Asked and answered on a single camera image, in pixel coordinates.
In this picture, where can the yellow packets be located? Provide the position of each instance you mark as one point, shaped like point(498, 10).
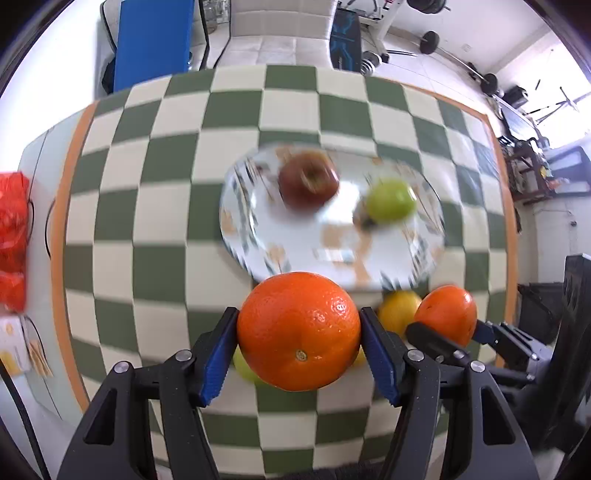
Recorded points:
point(40, 357)

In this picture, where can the red apple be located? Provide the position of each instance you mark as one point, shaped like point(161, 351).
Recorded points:
point(308, 181)

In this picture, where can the patterned white plate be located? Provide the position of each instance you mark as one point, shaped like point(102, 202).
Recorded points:
point(332, 221)

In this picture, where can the white yellow box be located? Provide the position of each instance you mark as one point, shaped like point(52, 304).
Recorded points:
point(11, 341)

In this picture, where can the yellow-green fruit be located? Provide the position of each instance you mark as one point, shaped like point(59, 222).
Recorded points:
point(244, 369)

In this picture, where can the green white checkered tablecloth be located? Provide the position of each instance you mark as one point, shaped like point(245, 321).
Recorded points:
point(152, 221)

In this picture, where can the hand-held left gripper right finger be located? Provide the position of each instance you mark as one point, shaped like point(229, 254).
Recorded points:
point(381, 357)

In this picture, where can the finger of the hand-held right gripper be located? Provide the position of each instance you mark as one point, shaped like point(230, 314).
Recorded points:
point(483, 332)
point(434, 340)

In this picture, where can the black blue panel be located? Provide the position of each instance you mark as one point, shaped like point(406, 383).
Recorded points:
point(345, 41)

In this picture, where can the white weight bench frame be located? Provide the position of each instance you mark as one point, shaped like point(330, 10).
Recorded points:
point(381, 23)

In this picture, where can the black chair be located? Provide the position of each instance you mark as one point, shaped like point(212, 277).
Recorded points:
point(572, 350)

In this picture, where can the yellow lemon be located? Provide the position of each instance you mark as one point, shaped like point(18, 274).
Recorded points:
point(398, 314)

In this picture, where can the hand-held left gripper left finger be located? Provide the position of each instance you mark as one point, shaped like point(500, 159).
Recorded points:
point(216, 365)

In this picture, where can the white padded chair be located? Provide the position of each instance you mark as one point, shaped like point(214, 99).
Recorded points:
point(277, 37)

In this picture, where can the green apple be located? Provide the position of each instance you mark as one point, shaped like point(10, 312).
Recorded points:
point(391, 199)

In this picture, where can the dumbbell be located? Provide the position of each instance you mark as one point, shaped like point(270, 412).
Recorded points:
point(373, 63)

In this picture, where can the small orange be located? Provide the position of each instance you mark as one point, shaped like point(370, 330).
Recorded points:
point(449, 313)

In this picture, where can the large orange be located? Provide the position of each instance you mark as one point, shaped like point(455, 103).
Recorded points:
point(299, 331)

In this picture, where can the long barbell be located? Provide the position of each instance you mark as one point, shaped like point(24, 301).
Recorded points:
point(455, 57)

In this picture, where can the red plastic bag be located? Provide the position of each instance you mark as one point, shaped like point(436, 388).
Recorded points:
point(11, 240)

